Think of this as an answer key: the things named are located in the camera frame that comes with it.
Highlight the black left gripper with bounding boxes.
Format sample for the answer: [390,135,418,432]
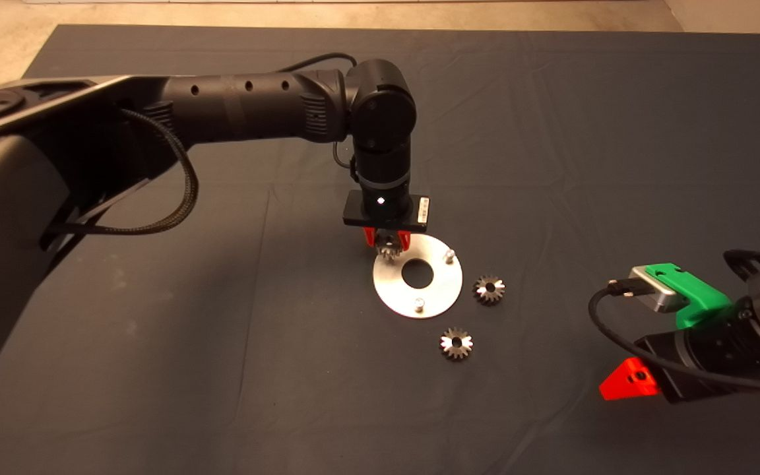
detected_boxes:
[342,187,431,251]

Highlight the braided black left arm cable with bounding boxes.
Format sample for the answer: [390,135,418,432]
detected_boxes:
[40,109,200,236]

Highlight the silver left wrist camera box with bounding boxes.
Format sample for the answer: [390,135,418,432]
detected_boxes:
[629,266,687,313]

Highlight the green right camera mount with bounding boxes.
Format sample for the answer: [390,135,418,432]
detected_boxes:
[645,263,732,330]

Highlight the dark grey table cloth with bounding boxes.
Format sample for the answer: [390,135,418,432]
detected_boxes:
[0,24,760,475]

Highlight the dark steel planetary gear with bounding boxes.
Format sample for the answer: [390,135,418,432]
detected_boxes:
[440,327,474,361]
[472,275,506,306]

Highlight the round metal carrier plate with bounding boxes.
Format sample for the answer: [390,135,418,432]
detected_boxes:
[373,235,464,319]

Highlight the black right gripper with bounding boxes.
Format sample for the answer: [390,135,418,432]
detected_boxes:
[599,300,760,404]

